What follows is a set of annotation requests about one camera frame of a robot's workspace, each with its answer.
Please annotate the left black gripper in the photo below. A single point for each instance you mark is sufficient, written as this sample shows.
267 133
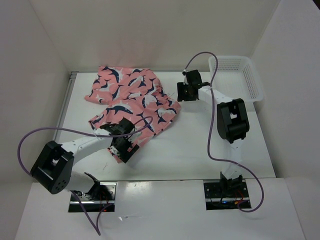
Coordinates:
125 154

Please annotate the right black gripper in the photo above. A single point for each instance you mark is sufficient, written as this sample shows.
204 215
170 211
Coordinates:
181 95

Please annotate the pink shark print shorts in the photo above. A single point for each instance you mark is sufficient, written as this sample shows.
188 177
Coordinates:
135 94

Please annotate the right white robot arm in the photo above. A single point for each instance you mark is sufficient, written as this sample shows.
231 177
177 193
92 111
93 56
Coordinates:
232 124

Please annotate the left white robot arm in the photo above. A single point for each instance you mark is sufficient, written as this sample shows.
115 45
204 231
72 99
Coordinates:
53 168

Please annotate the white plastic basket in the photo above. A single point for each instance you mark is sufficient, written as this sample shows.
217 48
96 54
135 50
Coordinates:
236 77

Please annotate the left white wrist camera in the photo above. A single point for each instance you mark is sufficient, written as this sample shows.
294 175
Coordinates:
114 152

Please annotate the aluminium table edge rail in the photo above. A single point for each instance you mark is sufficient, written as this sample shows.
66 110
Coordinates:
66 100

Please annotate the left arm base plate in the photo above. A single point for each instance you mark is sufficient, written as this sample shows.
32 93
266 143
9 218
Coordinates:
105 202

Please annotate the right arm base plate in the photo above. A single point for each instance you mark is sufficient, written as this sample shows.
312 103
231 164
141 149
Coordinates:
217 199

